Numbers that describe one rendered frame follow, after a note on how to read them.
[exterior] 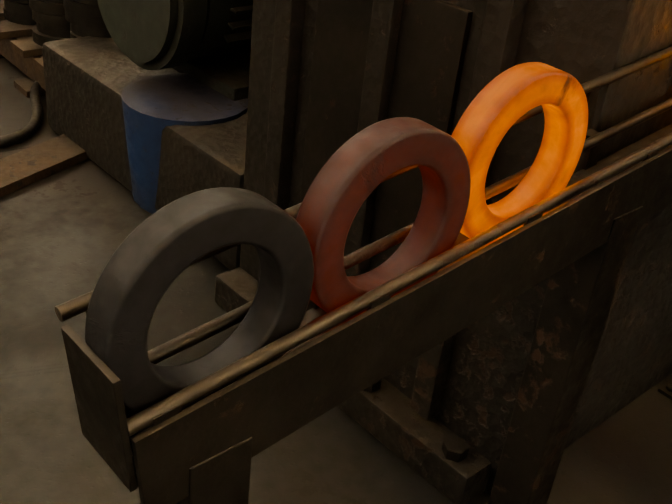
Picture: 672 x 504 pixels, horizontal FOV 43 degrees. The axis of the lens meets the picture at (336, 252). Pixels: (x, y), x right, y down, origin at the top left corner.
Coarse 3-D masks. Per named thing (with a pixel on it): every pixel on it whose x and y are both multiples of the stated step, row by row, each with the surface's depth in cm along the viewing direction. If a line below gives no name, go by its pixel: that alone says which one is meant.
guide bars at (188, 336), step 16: (640, 64) 102; (592, 80) 97; (608, 80) 99; (592, 96) 98; (528, 112) 91; (592, 112) 100; (656, 112) 106; (608, 128) 101; (624, 128) 102; (592, 144) 99; (592, 160) 102; (512, 176) 91; (496, 192) 89; (288, 208) 73; (384, 240) 81; (400, 240) 82; (208, 256) 69; (352, 256) 78; (368, 256) 79; (64, 304) 62; (80, 304) 62; (64, 320) 62; (224, 320) 71; (240, 320) 71; (192, 336) 69; (208, 336) 70; (160, 352) 67; (176, 352) 68
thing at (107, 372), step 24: (72, 336) 60; (72, 360) 61; (96, 360) 58; (72, 384) 64; (96, 384) 59; (120, 384) 57; (96, 408) 61; (120, 408) 58; (96, 432) 64; (120, 432) 59; (120, 456) 61
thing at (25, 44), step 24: (24, 0) 265; (48, 0) 248; (72, 0) 229; (96, 0) 227; (0, 24) 267; (24, 24) 269; (48, 24) 250; (72, 24) 236; (96, 24) 232; (0, 48) 278; (24, 48) 251; (24, 72) 267
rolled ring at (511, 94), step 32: (544, 64) 82; (480, 96) 78; (512, 96) 77; (544, 96) 80; (576, 96) 84; (480, 128) 77; (544, 128) 89; (576, 128) 87; (480, 160) 78; (544, 160) 89; (576, 160) 90; (480, 192) 81; (512, 192) 90; (544, 192) 89; (480, 224) 83
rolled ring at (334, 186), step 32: (384, 128) 69; (416, 128) 69; (352, 160) 67; (384, 160) 68; (416, 160) 71; (448, 160) 73; (320, 192) 67; (352, 192) 67; (448, 192) 76; (320, 224) 67; (416, 224) 80; (448, 224) 78; (320, 256) 68; (416, 256) 79; (320, 288) 70; (352, 288) 73
